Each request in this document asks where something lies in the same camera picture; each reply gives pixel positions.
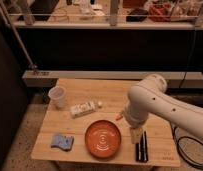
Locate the black floor cable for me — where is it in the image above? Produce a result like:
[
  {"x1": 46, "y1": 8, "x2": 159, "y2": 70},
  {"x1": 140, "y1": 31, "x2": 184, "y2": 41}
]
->
[{"x1": 173, "y1": 124, "x2": 203, "y2": 171}]

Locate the black white striped block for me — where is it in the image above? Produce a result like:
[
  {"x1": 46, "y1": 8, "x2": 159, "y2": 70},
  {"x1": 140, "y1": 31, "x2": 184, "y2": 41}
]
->
[{"x1": 135, "y1": 132, "x2": 148, "y2": 163}]

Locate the clear plastic cup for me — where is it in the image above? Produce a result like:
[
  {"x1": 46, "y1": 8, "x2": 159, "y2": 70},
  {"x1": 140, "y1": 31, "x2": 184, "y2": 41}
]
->
[{"x1": 48, "y1": 86, "x2": 66, "y2": 108}]

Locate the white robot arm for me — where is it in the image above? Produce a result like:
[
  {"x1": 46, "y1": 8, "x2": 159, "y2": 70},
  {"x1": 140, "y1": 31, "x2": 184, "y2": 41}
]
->
[{"x1": 124, "y1": 74, "x2": 203, "y2": 141}]

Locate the red object on shelf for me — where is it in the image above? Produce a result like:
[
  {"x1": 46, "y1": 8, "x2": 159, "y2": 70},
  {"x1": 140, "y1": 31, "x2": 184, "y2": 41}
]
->
[{"x1": 149, "y1": 3, "x2": 171, "y2": 22}]

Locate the orange carrot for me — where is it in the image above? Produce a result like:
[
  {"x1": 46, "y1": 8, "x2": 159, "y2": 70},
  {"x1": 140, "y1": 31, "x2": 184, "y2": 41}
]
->
[{"x1": 115, "y1": 114, "x2": 123, "y2": 121}]

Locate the blue sponge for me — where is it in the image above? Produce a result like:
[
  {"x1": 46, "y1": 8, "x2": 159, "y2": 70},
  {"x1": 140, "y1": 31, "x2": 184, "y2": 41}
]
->
[{"x1": 51, "y1": 134, "x2": 74, "y2": 151}]

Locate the grey metal rail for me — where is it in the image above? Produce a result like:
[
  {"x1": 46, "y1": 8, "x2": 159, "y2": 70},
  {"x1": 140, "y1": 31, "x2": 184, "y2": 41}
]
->
[{"x1": 22, "y1": 70, "x2": 203, "y2": 89}]

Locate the diagonal metal pole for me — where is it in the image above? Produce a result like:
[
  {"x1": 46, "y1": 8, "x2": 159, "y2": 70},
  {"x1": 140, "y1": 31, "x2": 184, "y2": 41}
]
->
[{"x1": 0, "y1": 0, "x2": 39, "y2": 74}]

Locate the white plastic bottle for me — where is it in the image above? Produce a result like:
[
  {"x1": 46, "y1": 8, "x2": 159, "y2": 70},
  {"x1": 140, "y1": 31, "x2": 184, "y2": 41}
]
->
[{"x1": 70, "y1": 101, "x2": 102, "y2": 118}]

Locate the black object on shelf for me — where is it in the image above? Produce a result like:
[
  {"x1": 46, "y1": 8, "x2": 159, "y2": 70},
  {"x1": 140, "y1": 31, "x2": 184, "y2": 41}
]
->
[{"x1": 126, "y1": 8, "x2": 148, "y2": 22}]

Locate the orange plate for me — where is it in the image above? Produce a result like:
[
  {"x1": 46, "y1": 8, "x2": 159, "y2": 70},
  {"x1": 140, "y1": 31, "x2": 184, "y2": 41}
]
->
[{"x1": 85, "y1": 120, "x2": 121, "y2": 159}]

